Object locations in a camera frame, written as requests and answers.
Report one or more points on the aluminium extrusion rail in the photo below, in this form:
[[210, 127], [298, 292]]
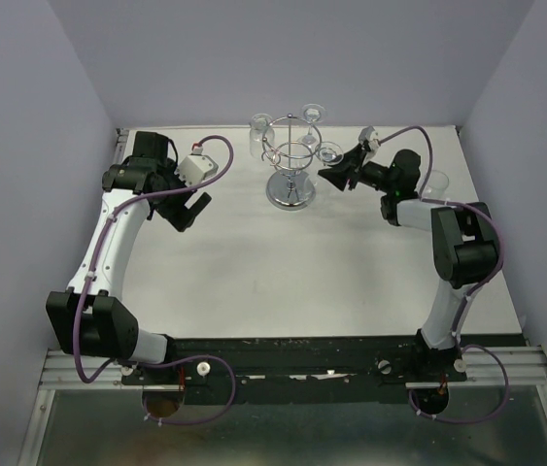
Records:
[[524, 366]]

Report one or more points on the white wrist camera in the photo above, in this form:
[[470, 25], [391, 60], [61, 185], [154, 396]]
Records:
[[369, 139], [196, 168]]

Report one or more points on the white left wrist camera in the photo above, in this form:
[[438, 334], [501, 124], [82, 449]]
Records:
[[196, 168]]

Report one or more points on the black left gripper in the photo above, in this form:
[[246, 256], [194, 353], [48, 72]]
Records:
[[180, 216]]

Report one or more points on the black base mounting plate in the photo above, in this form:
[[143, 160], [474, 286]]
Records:
[[301, 370]]

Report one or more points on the chrome wine glass rack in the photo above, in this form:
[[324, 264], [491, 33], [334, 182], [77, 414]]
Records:
[[290, 187]]

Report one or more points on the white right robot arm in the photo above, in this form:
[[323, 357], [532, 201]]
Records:
[[466, 249]]

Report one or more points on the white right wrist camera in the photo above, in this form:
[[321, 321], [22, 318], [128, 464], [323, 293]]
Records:
[[369, 139]]

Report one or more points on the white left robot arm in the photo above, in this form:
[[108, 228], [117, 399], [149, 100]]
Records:
[[88, 317]]

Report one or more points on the etched front wine glass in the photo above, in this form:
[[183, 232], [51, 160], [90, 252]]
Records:
[[436, 186]]

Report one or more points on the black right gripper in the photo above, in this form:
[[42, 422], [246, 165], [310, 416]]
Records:
[[355, 161]]

